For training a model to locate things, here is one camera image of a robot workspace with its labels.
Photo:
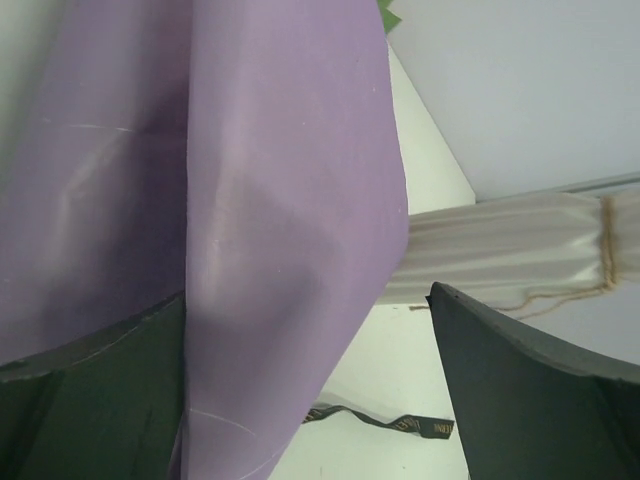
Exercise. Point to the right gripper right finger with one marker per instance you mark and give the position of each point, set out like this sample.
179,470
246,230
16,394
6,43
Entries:
529,405

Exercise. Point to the black ribbon gold lettering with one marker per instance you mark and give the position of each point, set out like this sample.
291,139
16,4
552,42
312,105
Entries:
424,427

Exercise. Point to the pink rose stem one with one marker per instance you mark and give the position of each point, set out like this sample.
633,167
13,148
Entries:
390,20

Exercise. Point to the white ribbed ceramic vase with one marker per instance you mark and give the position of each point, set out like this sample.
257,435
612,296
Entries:
526,255

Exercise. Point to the purple wrapping paper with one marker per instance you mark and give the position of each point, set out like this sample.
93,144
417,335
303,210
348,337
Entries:
243,153

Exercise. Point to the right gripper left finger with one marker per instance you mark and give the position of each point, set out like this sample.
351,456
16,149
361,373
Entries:
105,406

